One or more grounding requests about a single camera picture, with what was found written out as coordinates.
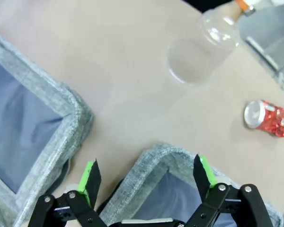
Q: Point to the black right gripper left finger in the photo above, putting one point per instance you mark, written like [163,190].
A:
[90,189]

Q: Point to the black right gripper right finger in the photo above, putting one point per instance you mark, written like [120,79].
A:
[203,182]

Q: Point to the crushed red soda can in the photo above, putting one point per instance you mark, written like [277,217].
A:
[272,120]

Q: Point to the person's left hand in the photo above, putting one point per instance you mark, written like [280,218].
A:
[233,11]

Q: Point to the grey fabric basket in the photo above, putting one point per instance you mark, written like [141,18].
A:
[156,160]
[68,104]

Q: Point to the white desk with grey panel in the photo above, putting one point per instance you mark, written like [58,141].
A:
[262,50]

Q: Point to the person's black trousers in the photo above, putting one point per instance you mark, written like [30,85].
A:
[203,3]

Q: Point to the orange wristwatch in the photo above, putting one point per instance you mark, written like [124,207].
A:
[242,4]

